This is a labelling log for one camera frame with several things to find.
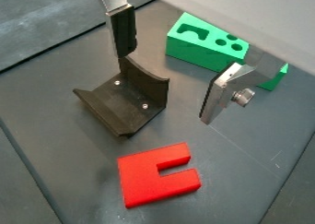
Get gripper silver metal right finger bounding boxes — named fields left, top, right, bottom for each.
left=199, top=46, right=285, bottom=124

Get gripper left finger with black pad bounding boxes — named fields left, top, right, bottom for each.
left=99, top=0, right=136, bottom=58

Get red double-square block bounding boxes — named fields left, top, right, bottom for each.
left=117, top=142, right=201, bottom=208

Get green shape-sorting board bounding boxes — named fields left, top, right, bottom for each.
left=165, top=11, right=289, bottom=92

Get black L-shaped cradle stand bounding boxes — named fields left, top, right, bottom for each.
left=73, top=57, right=169, bottom=136

